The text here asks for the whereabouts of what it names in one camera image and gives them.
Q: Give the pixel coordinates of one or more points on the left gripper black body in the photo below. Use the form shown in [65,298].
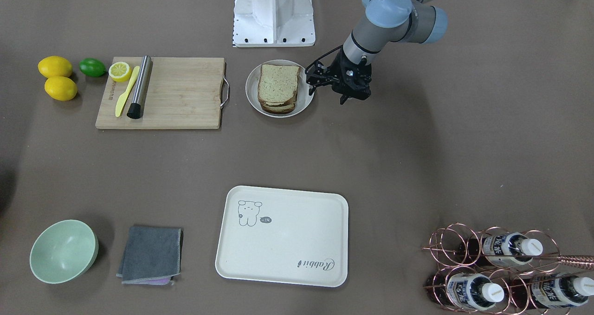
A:
[337,70]

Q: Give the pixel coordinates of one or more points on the plain bread slice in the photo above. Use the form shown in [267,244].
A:
[278,84]

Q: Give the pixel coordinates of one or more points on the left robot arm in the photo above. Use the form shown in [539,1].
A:
[384,21]

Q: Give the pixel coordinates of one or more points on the cream rabbit tray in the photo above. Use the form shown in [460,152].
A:
[276,235]

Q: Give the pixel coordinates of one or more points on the white round plate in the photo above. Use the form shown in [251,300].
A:
[303,97]

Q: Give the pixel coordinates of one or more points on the wooden cutting board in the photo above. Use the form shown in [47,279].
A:
[182,93]

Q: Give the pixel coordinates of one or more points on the steel muddler black tip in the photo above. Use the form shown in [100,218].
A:
[136,109]

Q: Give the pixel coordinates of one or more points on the yellow plastic knife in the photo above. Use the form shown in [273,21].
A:
[122,99]

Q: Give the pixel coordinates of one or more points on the half cut lemon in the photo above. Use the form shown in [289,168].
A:
[120,72]

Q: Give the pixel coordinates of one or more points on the green lime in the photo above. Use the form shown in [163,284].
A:
[92,67]

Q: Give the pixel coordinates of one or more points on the tea bottle upper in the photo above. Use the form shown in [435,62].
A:
[506,250]

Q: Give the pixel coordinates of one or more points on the tea bottle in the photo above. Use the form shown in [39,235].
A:
[506,250]
[552,291]
[468,291]

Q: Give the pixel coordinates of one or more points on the grey folded cloth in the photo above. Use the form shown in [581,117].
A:
[152,256]

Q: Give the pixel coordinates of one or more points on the yellow lemon lower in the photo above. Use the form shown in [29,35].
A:
[61,88]

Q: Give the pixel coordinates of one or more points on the yellow lemon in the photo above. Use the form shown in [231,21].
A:
[61,88]
[55,66]

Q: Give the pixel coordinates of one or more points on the yellow lemon upper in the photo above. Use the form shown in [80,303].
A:
[55,66]

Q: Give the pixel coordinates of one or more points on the mint green bowl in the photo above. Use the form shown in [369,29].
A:
[63,252]

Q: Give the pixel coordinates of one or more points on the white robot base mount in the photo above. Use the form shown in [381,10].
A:
[273,23]

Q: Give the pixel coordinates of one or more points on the copper wire bottle rack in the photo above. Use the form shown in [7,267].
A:
[506,272]

